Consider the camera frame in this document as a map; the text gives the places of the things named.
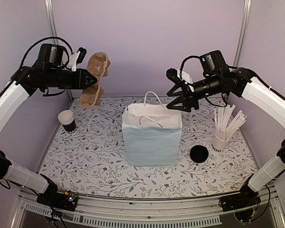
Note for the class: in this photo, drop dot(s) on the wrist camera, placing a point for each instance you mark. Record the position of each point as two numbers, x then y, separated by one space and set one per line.
176 76
76 58

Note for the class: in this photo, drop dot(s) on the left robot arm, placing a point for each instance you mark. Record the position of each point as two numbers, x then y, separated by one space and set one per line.
47 71

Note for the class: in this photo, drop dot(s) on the stack of black cups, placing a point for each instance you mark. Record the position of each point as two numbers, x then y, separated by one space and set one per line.
66 118

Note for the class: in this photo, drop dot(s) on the white paper bag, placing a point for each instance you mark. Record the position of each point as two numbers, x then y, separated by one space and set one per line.
151 133

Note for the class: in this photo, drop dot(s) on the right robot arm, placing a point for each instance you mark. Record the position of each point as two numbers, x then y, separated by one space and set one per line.
219 77

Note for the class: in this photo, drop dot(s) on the stack of black lids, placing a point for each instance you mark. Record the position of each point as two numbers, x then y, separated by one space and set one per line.
199 153

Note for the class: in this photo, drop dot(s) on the left aluminium frame post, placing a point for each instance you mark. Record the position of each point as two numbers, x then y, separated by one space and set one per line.
53 31

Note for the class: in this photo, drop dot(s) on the white cup holding straws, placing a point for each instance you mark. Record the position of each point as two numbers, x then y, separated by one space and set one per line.
218 145

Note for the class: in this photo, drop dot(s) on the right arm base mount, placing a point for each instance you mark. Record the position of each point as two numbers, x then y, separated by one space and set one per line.
240 202

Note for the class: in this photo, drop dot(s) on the floral table mat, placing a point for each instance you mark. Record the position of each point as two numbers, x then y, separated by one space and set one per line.
93 159

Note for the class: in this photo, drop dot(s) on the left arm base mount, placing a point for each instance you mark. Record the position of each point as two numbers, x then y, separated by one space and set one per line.
54 199

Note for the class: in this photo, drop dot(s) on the front aluminium rail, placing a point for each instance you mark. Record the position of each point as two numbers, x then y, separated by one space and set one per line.
108 212

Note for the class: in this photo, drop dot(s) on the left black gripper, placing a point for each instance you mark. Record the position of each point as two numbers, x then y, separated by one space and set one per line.
81 81

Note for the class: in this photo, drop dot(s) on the aluminium frame post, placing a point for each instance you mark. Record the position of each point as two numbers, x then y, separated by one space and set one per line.
242 32
53 31

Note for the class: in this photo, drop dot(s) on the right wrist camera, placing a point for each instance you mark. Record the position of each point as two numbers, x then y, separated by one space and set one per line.
176 76

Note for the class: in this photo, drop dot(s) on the right aluminium frame post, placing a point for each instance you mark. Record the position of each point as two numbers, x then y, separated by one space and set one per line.
242 32

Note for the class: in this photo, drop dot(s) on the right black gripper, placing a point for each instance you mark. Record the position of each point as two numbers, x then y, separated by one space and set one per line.
183 99

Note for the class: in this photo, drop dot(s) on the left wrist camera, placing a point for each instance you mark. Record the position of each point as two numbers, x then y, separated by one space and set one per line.
76 58

